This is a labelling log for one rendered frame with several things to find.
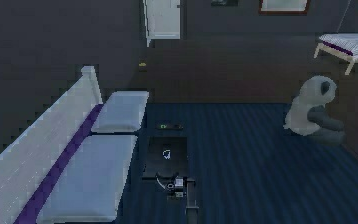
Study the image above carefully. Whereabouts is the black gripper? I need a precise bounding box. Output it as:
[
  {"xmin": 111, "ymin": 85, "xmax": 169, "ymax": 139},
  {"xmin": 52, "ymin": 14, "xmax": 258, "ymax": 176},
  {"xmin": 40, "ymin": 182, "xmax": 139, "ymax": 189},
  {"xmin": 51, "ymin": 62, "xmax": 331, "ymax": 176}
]
[{"xmin": 141, "ymin": 172, "xmax": 185, "ymax": 201}]

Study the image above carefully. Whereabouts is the black laptop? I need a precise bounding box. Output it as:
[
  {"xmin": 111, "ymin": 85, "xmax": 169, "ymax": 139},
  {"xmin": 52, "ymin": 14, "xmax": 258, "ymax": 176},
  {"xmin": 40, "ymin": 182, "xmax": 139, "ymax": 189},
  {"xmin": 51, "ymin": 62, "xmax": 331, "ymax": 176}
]
[{"xmin": 142, "ymin": 136, "xmax": 190, "ymax": 180}]

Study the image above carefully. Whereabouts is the black remote control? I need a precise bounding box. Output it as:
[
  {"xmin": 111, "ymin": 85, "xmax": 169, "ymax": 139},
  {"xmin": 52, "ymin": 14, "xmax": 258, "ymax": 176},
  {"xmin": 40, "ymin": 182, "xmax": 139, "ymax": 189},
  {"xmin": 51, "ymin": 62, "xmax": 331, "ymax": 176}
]
[{"xmin": 156, "ymin": 123, "xmax": 184, "ymax": 131}]

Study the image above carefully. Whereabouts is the pale blue pillow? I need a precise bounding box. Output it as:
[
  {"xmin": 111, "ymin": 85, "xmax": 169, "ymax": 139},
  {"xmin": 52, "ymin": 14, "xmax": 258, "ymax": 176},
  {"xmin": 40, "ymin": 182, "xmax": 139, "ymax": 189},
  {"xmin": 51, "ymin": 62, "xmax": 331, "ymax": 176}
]
[
  {"xmin": 36, "ymin": 133, "xmax": 139, "ymax": 224},
  {"xmin": 90, "ymin": 90, "xmax": 150, "ymax": 134}
]

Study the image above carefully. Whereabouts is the white bed with blue blanket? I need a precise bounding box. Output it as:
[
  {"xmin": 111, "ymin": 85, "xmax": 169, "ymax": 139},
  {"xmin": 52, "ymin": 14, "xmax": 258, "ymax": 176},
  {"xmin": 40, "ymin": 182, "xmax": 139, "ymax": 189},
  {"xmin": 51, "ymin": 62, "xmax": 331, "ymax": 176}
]
[{"xmin": 0, "ymin": 65, "xmax": 358, "ymax": 224}]

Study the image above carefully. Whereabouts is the white room door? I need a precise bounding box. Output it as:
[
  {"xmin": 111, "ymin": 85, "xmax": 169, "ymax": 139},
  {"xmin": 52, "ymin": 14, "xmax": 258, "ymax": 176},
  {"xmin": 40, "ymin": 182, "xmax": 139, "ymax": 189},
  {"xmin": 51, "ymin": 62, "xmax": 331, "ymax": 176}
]
[{"xmin": 142, "ymin": 0, "xmax": 182, "ymax": 48}]

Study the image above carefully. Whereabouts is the white and grey teddy bear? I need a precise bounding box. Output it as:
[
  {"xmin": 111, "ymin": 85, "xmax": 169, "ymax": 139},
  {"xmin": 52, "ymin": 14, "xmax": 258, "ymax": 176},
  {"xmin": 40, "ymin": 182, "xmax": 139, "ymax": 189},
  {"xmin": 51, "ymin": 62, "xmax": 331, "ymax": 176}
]
[{"xmin": 283, "ymin": 75, "xmax": 347, "ymax": 146}]

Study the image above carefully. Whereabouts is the dark framed picture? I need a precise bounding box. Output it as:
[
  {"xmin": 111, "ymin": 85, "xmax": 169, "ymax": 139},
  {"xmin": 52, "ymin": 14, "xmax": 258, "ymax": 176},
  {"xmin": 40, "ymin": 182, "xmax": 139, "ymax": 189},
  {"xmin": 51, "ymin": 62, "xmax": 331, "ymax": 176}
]
[{"xmin": 210, "ymin": 0, "xmax": 239, "ymax": 7}]

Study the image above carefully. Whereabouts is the brown framed picture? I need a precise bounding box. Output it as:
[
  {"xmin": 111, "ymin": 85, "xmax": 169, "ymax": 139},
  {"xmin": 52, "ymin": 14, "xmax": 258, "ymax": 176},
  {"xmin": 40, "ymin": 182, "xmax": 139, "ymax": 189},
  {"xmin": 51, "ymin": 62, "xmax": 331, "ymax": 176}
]
[{"xmin": 258, "ymin": 0, "xmax": 312, "ymax": 16}]

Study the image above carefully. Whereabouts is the white bench with striped cushion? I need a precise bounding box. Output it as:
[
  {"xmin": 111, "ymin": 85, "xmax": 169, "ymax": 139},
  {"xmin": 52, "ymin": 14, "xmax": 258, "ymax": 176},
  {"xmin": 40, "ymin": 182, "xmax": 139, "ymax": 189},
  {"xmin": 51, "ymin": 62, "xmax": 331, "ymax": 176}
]
[{"xmin": 313, "ymin": 32, "xmax": 358, "ymax": 76}]

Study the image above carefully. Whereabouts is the thin grey lamp pole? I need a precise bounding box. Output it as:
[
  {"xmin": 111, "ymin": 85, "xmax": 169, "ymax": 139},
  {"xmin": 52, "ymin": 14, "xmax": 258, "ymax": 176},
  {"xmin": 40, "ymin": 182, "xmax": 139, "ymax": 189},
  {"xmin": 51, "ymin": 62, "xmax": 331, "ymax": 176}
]
[{"xmin": 337, "ymin": 0, "xmax": 353, "ymax": 33}]

